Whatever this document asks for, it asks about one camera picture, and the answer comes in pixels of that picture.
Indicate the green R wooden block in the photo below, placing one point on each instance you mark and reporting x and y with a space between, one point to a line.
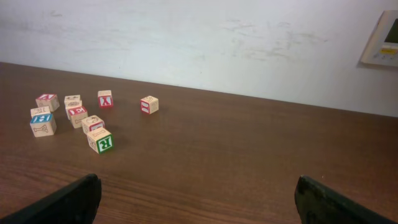
100 140

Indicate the blue H wooden block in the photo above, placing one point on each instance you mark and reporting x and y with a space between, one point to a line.
43 125

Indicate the beige wall control panel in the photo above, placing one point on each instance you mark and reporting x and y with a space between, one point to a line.
381 48

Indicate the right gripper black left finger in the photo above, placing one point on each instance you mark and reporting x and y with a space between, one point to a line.
77 202

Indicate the red Y wooden block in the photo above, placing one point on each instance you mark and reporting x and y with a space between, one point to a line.
105 99

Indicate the plain wooden block bird drawing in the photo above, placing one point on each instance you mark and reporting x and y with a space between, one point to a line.
40 111

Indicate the plain wooden block drawing top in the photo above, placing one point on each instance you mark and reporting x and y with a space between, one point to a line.
72 104

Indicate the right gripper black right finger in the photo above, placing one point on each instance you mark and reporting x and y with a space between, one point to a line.
317 203

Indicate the red I wooden block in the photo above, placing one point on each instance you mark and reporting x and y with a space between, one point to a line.
149 104

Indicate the red A wooden block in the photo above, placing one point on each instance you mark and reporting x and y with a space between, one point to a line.
50 100

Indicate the red E wooden block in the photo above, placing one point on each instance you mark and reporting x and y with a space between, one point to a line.
77 115

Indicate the wooden block red side drawing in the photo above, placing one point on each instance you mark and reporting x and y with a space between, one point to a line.
91 123

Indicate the plain wooden block with blue side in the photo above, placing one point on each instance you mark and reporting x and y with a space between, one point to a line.
72 98

